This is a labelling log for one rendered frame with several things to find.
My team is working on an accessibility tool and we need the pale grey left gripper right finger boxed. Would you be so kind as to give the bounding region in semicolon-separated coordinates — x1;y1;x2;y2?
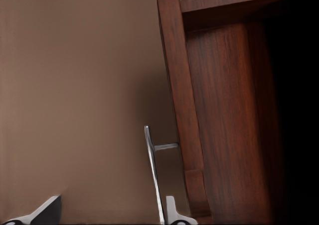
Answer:
165;195;199;225

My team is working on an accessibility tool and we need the dark red wooden drawer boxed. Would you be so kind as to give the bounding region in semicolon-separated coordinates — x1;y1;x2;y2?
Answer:
157;0;282;225

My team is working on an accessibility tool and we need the silver drawer handle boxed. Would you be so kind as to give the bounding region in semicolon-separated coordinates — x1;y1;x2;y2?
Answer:
144;124;180;225

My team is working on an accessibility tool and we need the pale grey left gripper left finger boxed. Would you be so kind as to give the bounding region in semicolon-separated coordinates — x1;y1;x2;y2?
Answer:
0;194;63;225

